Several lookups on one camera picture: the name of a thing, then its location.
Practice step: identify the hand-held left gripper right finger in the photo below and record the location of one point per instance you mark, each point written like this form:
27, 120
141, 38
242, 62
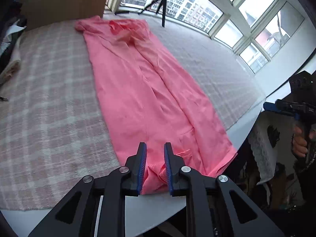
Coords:
167, 170

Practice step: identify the pink dress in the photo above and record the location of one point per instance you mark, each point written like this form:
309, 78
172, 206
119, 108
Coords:
138, 91

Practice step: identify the pink plaid mat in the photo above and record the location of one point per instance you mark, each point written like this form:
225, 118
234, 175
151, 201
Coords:
49, 103

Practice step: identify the white lace cloth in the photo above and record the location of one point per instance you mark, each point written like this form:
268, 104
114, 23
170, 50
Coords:
260, 153

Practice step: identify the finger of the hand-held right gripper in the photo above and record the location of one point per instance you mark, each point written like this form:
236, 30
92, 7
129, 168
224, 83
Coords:
281, 107

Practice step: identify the black tripod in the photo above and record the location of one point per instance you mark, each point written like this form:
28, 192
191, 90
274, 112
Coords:
163, 7

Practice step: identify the white window frame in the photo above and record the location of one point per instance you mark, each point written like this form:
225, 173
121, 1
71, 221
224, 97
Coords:
234, 19

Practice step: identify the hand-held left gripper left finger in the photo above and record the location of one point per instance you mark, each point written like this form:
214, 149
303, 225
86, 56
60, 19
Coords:
142, 170

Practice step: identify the stack of folded clothes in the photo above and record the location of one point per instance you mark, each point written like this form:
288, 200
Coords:
9, 42

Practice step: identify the person's right forearm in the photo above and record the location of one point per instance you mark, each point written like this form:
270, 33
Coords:
308, 170

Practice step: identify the person's right hand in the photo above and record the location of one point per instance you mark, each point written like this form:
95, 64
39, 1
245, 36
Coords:
298, 142

